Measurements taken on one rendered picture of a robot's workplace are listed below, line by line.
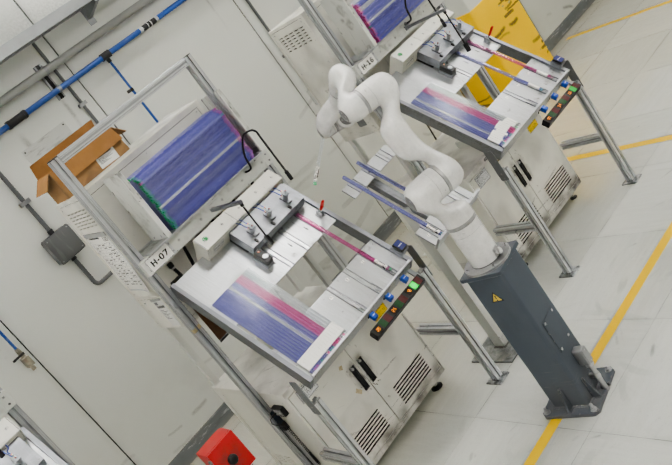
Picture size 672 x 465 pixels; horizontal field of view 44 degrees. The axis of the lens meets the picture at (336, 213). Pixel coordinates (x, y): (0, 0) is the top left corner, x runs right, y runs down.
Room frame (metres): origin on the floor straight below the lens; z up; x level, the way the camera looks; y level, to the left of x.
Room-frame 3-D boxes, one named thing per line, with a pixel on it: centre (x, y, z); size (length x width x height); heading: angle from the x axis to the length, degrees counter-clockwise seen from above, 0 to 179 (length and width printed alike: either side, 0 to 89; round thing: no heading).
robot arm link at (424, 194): (2.76, -0.31, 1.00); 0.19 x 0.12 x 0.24; 101
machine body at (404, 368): (3.52, 0.49, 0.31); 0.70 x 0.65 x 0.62; 122
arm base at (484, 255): (2.77, -0.35, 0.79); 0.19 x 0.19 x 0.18
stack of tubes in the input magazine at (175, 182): (3.45, 0.38, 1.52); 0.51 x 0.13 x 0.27; 122
